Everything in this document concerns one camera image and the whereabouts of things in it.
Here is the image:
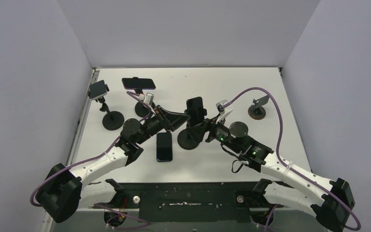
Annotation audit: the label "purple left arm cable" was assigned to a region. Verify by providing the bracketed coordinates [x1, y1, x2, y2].
[29, 90, 156, 231]

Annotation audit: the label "grey smartphone on left stand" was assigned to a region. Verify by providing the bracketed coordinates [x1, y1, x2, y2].
[87, 80, 110, 100]

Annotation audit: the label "aluminium table frame rail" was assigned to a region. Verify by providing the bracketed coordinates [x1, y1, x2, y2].
[46, 68, 100, 213]

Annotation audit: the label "black round-base stand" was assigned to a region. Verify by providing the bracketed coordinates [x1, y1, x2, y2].
[95, 97, 124, 131]
[135, 89, 149, 117]
[177, 122, 200, 150]

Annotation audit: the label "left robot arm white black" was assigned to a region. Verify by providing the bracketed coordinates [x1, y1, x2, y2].
[30, 105, 190, 223]

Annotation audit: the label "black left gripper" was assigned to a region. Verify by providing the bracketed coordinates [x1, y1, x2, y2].
[135, 105, 190, 145]

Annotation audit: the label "black smartphone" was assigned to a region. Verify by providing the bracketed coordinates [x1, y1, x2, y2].
[185, 97, 206, 127]
[156, 132, 173, 162]

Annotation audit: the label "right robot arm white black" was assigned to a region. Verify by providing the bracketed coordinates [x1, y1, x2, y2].
[186, 119, 355, 232]

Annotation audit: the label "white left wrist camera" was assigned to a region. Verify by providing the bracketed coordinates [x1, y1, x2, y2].
[143, 92, 155, 109]

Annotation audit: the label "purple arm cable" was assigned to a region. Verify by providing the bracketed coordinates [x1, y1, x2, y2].
[29, 90, 156, 231]
[220, 87, 362, 232]

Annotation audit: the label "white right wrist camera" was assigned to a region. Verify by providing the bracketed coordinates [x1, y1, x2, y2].
[215, 100, 233, 124]

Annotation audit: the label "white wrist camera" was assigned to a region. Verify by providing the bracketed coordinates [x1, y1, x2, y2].
[215, 100, 233, 124]
[143, 92, 155, 109]

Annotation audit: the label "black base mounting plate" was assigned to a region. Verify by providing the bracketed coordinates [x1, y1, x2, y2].
[100, 182, 273, 223]

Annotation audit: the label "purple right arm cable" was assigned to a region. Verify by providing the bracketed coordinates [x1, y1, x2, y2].
[220, 87, 362, 232]

